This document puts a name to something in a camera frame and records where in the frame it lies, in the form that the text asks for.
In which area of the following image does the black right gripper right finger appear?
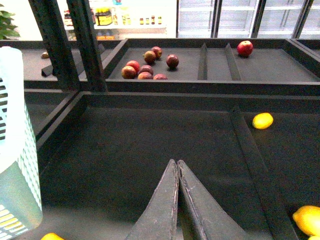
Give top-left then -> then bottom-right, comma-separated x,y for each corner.
177,160 -> 251,240

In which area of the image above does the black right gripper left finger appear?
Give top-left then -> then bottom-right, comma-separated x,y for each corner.
126,159 -> 179,240

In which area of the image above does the light blue plastic basket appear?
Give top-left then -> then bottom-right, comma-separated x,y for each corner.
0,46 -> 43,240

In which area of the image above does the yellow lemon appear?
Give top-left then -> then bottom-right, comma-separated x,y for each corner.
292,205 -> 320,237
40,232 -> 65,240
252,112 -> 274,130

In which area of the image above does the black fruit display tray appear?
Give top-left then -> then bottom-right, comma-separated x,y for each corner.
28,92 -> 320,240

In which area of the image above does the dark red passion fruit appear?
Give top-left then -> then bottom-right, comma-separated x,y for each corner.
121,65 -> 137,79
138,64 -> 154,75
143,50 -> 156,64
137,71 -> 154,80
166,54 -> 180,69
153,73 -> 168,80
126,60 -> 141,73
151,46 -> 163,60

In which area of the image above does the red apple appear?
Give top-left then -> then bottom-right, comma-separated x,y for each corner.
236,40 -> 254,57

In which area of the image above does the small brown fruit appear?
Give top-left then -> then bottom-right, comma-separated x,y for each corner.
41,51 -> 49,59

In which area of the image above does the glass door fridge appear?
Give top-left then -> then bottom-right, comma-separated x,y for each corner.
176,0 -> 320,40

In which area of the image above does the white shelf with bottles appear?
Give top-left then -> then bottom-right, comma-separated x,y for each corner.
62,0 -> 177,41

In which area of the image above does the green potted plant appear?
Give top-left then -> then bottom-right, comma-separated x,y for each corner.
0,4 -> 21,41

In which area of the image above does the black metal post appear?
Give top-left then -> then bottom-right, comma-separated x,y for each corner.
28,0 -> 80,90
66,0 -> 107,92

